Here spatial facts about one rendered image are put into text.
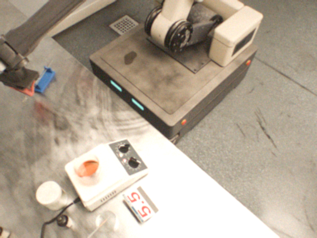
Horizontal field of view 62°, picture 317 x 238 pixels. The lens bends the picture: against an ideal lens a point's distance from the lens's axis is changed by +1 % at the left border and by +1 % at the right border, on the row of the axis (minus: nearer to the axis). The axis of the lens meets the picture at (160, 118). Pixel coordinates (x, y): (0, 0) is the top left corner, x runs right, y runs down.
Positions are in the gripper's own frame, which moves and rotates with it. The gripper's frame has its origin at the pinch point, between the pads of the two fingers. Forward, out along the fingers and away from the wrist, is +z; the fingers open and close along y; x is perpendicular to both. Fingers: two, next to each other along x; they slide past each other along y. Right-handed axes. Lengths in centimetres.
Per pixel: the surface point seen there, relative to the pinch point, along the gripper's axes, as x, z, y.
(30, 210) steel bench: -33.4, 2.8, 19.2
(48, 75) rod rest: 10.2, 2.0, 0.4
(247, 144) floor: 49, 79, 92
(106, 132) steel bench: -4.6, 3.0, 29.1
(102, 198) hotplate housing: -25.6, -2.4, 37.9
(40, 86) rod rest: 4.6, 1.5, 0.5
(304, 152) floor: 54, 79, 127
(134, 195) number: -21, 1, 45
